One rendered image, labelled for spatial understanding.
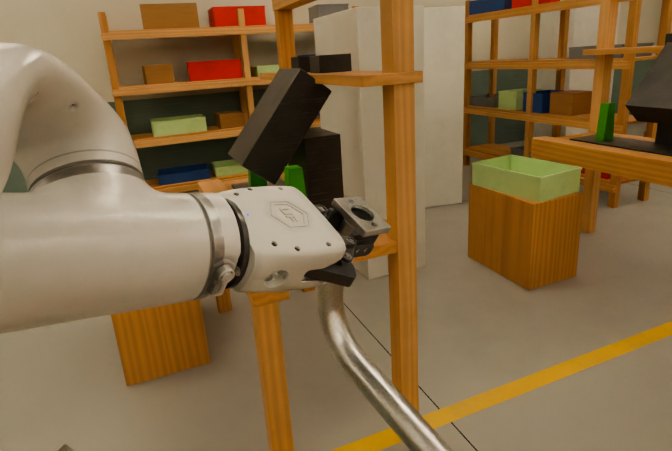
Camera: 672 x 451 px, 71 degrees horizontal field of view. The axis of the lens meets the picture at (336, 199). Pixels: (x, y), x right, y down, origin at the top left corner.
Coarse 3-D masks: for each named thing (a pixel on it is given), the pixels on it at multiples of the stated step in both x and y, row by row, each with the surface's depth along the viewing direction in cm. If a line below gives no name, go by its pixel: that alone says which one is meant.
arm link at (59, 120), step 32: (0, 64) 22; (32, 64) 24; (64, 64) 29; (0, 96) 20; (32, 96) 24; (64, 96) 29; (96, 96) 32; (0, 128) 19; (32, 128) 30; (64, 128) 31; (96, 128) 32; (0, 160) 19; (32, 160) 32; (64, 160) 31; (96, 160) 32; (128, 160) 34; (0, 192) 19
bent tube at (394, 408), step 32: (352, 224) 48; (384, 224) 49; (320, 288) 53; (320, 320) 53; (352, 352) 51; (384, 384) 48; (384, 416) 47; (416, 416) 46; (416, 448) 44; (448, 448) 44
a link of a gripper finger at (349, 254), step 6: (354, 234) 47; (360, 240) 48; (366, 240) 49; (372, 240) 50; (360, 246) 47; (366, 246) 48; (372, 246) 49; (348, 252) 45; (354, 252) 47; (360, 252) 48; (366, 252) 49; (342, 258) 44; (348, 258) 44
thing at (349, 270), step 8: (336, 264) 45; (344, 264) 43; (352, 264) 44; (312, 272) 41; (320, 272) 41; (328, 272) 42; (336, 272) 42; (344, 272) 42; (352, 272) 43; (320, 280) 42; (328, 280) 42; (336, 280) 42; (344, 280) 42; (352, 280) 43
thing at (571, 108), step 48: (480, 0) 597; (528, 0) 529; (576, 0) 465; (624, 0) 420; (576, 48) 483; (480, 96) 674; (528, 96) 547; (576, 96) 503; (624, 96) 440; (480, 144) 685; (528, 144) 560
